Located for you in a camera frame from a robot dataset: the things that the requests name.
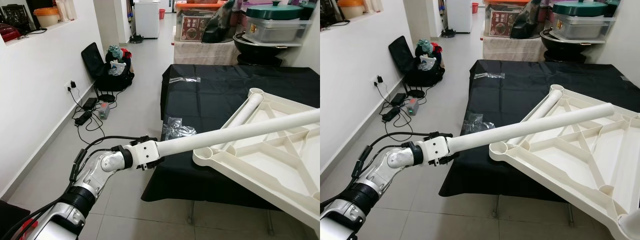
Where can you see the clear plastic storage container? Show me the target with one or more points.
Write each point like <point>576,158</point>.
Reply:
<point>584,27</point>
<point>280,31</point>

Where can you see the grey box device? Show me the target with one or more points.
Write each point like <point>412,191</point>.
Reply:
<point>412,106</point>
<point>103,111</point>

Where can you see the white stacked cups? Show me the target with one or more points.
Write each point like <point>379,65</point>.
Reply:
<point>371,6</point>
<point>64,10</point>

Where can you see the black power adapter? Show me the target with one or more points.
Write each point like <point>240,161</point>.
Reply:
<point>83,118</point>
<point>398,98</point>
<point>391,114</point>
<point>90,103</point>

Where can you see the metal table frame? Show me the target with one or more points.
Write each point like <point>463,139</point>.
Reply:
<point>270,222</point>
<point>570,215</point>

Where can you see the black wok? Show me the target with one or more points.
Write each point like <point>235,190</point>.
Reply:
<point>257,52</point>
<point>564,50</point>

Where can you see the small clear tape patch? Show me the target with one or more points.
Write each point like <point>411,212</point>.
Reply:
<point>625,78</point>

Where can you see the black mesh item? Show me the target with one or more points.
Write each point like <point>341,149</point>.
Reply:
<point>14,15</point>

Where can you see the orange lidded tub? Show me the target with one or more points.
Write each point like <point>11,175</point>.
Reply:
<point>351,10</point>
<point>47,17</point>

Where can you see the white cabinet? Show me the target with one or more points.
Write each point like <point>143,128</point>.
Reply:
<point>146,19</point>
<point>459,15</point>

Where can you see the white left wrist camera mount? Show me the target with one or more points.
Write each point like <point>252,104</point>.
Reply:
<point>434,149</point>
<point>145,150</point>

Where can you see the black plastic bag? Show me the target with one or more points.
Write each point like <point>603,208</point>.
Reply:
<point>217,25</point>
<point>525,21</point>

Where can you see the red cloth item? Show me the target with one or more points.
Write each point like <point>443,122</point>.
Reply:
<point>126,53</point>
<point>436,48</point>

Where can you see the clear tape cross patch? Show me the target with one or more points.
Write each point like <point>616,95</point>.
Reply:
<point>177,129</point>
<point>476,124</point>

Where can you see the small red bin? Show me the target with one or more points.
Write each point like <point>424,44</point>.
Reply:
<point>162,14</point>
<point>475,8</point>

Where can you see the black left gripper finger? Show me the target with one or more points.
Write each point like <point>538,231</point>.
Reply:
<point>439,136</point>
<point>451,158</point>
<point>145,140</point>
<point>157,161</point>

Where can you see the small black floor item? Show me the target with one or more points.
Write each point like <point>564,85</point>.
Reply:
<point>448,33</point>
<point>136,39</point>

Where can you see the white plastic wrapper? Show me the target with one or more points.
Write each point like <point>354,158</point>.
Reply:
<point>117,68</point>
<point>427,62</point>

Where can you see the dark red round pot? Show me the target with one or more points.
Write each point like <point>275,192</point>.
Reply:
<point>9,34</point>

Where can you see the black tablecloth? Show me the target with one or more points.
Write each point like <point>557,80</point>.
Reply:
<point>210,100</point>
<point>500,95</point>

